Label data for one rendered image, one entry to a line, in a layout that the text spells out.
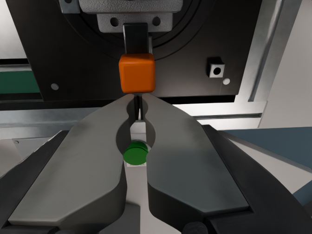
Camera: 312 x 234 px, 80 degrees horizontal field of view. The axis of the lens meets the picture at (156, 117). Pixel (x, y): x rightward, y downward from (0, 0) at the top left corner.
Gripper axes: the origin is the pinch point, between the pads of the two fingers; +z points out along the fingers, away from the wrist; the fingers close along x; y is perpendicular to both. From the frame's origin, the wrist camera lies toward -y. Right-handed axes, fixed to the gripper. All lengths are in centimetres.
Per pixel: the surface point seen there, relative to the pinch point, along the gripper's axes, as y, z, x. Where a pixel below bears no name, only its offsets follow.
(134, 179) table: 34.0, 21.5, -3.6
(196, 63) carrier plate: 1.2, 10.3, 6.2
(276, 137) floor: 96, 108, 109
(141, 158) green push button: 15.2, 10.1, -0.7
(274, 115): 16.0, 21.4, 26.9
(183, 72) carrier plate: 2.2, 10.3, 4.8
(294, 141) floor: 101, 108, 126
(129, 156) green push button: 14.8, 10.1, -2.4
